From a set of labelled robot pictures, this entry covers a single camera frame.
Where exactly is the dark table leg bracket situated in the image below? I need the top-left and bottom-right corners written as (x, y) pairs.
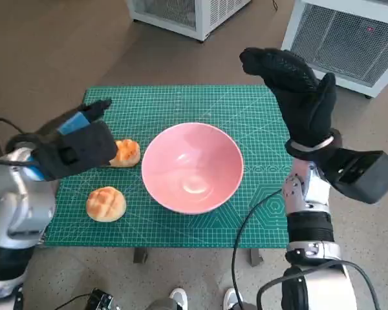
top-left (134, 247), bottom-right (149, 264)
top-left (248, 248), bottom-right (264, 267)

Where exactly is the pink bowl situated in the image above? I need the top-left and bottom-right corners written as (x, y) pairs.
top-left (141, 122), bottom-right (245, 215)

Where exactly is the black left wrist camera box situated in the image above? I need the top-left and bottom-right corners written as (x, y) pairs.
top-left (32, 121), bottom-right (118, 181)

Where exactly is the long black robot cable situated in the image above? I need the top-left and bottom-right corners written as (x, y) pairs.
top-left (231, 189), bottom-right (285, 310)

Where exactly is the black looping arm cable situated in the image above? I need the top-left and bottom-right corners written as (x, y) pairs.
top-left (255, 260), bottom-right (381, 310)

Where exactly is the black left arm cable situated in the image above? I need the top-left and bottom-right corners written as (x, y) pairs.
top-left (59, 290), bottom-right (93, 306)

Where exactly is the white shoe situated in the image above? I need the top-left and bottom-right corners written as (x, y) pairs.
top-left (223, 287), bottom-right (241, 310)
top-left (169, 287), bottom-right (188, 310)

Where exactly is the round toy bread bun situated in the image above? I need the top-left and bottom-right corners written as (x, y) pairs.
top-left (85, 185), bottom-right (128, 223)

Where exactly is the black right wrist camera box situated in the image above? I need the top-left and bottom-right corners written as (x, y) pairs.
top-left (316, 147), bottom-right (388, 205)

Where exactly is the long grooved toy bread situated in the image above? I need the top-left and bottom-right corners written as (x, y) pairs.
top-left (109, 139), bottom-right (141, 168)

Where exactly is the large white mesh cabinet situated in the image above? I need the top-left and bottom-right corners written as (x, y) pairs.
top-left (280, 0), bottom-right (388, 99)

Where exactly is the green cutting mat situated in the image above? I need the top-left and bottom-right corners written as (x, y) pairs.
top-left (45, 85), bottom-right (290, 249)

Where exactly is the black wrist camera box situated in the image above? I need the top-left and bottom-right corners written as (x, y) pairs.
top-left (32, 121), bottom-right (118, 181)
top-left (316, 147), bottom-right (388, 205)

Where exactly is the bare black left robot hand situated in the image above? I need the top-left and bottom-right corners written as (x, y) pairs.
top-left (32, 98), bottom-right (113, 143)

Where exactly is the small white mesh cabinet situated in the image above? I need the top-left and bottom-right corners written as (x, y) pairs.
top-left (125, 0), bottom-right (252, 42)

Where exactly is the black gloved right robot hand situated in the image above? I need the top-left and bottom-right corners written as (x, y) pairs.
top-left (239, 46), bottom-right (338, 149)

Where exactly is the black device with silver frame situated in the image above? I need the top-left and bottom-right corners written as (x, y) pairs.
top-left (83, 287), bottom-right (114, 310)

